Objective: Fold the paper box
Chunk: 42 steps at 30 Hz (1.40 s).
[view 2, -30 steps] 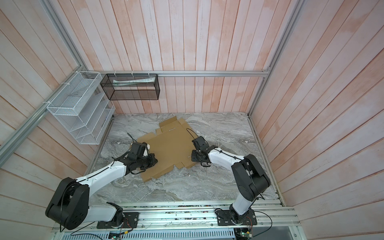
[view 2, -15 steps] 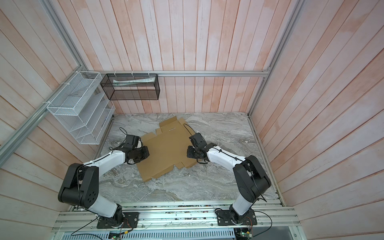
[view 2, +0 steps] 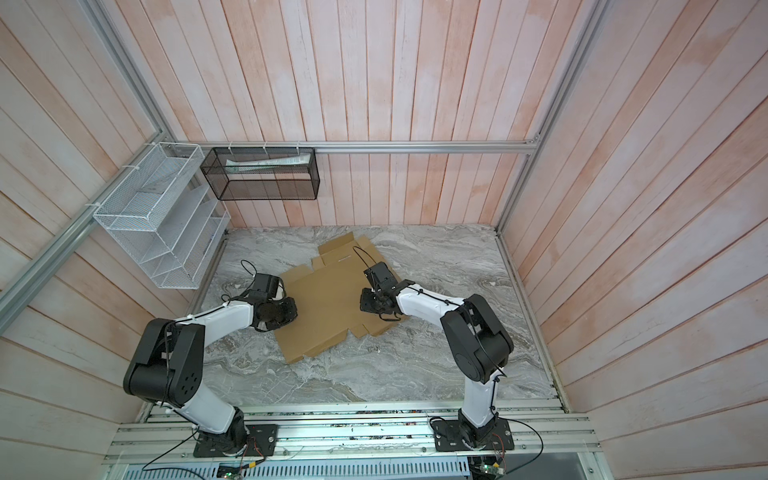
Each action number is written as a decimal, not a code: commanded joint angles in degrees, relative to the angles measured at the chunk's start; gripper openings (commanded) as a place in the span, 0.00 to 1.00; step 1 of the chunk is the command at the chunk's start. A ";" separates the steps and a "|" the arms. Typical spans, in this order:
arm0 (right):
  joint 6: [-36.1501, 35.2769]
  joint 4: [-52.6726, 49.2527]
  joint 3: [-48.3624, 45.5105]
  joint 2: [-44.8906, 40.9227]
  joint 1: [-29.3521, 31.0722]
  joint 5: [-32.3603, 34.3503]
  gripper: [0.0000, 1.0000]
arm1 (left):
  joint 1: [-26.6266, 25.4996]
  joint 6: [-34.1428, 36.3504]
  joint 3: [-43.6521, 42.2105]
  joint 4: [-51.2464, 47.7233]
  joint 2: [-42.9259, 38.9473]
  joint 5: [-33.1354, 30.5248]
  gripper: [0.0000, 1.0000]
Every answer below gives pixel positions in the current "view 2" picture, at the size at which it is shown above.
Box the right green circuit board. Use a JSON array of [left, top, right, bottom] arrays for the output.
[[468, 457, 505, 480]]

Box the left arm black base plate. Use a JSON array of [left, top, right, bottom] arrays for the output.
[[193, 423, 279, 458]]

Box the aluminium mounting rail frame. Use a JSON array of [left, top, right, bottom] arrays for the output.
[[104, 398, 601, 464]]

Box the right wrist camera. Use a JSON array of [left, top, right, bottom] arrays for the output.
[[364, 262, 399, 295]]

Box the white wire mesh shelf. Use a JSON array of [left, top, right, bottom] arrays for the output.
[[94, 143, 230, 290]]

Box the left green circuit board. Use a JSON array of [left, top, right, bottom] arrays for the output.
[[216, 465, 247, 480]]

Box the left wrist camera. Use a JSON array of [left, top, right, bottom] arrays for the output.
[[243, 273, 286, 305]]

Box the white slotted cable duct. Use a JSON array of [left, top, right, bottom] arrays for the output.
[[110, 456, 470, 479]]

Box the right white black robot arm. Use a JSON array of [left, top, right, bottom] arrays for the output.
[[360, 281, 514, 439]]

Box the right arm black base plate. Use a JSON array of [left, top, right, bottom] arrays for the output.
[[428, 417, 515, 453]]

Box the white paper in black basket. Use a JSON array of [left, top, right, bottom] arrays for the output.
[[224, 154, 312, 175]]

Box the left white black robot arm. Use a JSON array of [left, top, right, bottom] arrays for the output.
[[123, 297, 298, 439]]

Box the black wire mesh basket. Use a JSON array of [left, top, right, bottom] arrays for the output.
[[201, 146, 321, 201]]

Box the brown cardboard box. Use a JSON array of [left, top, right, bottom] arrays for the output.
[[275, 233, 396, 364]]

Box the green circuit board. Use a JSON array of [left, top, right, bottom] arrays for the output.
[[468, 457, 505, 480], [216, 465, 247, 480]]

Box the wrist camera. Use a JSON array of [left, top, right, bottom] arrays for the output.
[[243, 273, 286, 305], [364, 262, 399, 295]]

